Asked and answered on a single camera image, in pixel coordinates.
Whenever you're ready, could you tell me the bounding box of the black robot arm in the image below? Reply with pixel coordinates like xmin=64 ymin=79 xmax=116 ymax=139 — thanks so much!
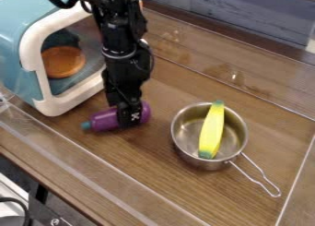
xmin=79 ymin=0 xmax=153 ymax=131

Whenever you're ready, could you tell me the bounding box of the purple toy eggplant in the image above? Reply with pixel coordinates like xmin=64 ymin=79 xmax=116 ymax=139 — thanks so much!
xmin=81 ymin=101 xmax=151 ymax=131

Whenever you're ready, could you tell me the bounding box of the orange microwave turntable plate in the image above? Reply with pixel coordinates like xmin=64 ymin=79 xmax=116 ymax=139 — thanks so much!
xmin=41 ymin=46 xmax=87 ymax=78

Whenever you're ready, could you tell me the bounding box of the silver pot with wire handle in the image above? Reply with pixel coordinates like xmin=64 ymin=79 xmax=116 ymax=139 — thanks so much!
xmin=169 ymin=102 xmax=281 ymax=197

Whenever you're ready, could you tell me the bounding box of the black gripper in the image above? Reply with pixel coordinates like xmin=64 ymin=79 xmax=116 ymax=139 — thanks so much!
xmin=103 ymin=46 xmax=153 ymax=128

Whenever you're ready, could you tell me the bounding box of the clear acrylic barrier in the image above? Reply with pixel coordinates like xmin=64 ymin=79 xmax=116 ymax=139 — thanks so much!
xmin=0 ymin=98 xmax=209 ymax=226

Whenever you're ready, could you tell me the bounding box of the black cable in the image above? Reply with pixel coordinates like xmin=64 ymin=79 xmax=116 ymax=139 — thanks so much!
xmin=0 ymin=196 xmax=32 ymax=226

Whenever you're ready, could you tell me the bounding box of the yellow toy banana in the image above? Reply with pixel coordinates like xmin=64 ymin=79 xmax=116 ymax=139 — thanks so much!
xmin=197 ymin=101 xmax=224 ymax=160

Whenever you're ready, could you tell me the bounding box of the blue white toy microwave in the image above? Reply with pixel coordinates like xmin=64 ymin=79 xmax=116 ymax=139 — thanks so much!
xmin=0 ymin=0 xmax=105 ymax=116

